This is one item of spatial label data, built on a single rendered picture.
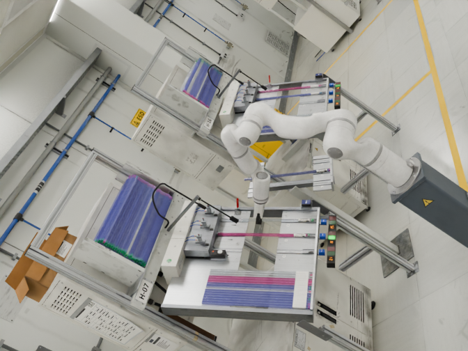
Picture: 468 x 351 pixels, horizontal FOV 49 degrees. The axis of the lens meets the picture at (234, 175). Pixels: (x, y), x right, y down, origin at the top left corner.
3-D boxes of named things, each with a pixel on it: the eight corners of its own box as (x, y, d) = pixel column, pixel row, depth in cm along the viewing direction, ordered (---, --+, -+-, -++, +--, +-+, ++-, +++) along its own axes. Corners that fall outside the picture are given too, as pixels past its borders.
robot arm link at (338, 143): (384, 138, 219) (340, 107, 213) (377, 170, 208) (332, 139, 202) (365, 150, 228) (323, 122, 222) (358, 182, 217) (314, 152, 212)
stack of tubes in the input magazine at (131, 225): (173, 196, 287) (131, 171, 281) (145, 264, 249) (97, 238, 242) (163, 208, 295) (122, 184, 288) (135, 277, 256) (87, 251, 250)
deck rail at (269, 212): (320, 215, 282) (320, 207, 278) (320, 217, 280) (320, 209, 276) (196, 214, 298) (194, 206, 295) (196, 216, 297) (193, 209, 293)
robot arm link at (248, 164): (228, 140, 255) (253, 180, 274) (231, 160, 243) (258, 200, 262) (244, 132, 254) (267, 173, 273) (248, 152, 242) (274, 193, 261)
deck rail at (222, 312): (313, 319, 230) (313, 310, 226) (313, 323, 229) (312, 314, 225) (164, 311, 247) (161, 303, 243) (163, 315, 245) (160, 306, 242)
